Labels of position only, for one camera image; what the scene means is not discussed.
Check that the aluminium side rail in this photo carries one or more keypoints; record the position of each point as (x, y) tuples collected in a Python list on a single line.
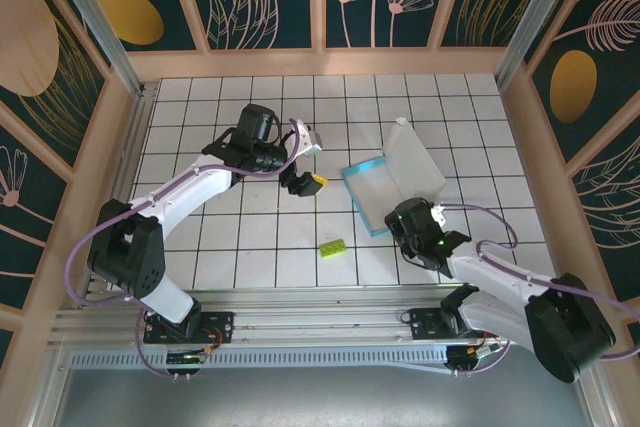
[(132, 137)]

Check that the aluminium corner post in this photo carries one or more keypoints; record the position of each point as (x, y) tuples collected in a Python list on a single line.
[(95, 22), (545, 12)]

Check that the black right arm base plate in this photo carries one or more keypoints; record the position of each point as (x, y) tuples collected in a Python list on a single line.
[(425, 322)]

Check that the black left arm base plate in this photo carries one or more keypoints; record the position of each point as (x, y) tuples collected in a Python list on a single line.
[(220, 324)]

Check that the green toy brick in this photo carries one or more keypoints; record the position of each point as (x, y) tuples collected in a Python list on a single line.
[(334, 249)]

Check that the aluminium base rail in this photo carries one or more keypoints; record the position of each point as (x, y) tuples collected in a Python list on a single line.
[(325, 319)]

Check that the white teal paper box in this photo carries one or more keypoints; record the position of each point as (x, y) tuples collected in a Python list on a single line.
[(390, 182)]

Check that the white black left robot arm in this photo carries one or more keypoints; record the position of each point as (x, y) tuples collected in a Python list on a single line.
[(180, 192)]

